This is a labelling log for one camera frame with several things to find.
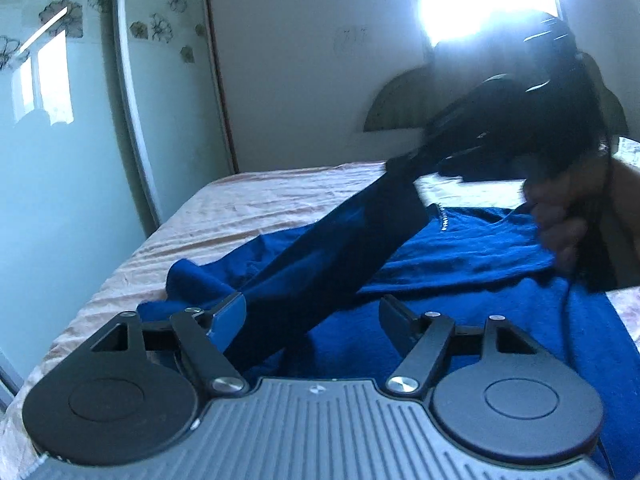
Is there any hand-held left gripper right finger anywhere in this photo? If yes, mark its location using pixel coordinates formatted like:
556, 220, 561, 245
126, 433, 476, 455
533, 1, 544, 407
378, 295, 532, 397

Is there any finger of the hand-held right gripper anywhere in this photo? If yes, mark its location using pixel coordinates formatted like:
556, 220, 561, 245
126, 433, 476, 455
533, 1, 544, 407
386, 122, 453, 181

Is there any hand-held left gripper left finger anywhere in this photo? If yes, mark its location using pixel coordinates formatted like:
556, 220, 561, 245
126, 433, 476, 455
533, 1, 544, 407
90, 291, 249, 398

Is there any blue shirt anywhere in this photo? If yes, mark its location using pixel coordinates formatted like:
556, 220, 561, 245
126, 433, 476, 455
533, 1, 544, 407
136, 157, 640, 480

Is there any person's right forearm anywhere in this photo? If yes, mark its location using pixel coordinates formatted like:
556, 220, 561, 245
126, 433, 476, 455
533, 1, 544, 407
597, 159, 640, 292

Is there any person's right hand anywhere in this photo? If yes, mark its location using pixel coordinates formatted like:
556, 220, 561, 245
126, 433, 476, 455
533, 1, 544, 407
521, 157, 603, 281

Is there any dark arched headboard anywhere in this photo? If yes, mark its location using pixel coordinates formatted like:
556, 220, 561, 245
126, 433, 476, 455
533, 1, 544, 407
362, 62, 631, 136

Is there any bed with pink sheet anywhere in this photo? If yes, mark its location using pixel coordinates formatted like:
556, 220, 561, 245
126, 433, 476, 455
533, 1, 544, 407
0, 137, 640, 480

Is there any floral glass wardrobe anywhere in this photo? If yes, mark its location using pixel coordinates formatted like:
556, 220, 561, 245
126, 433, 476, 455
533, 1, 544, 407
0, 0, 237, 401

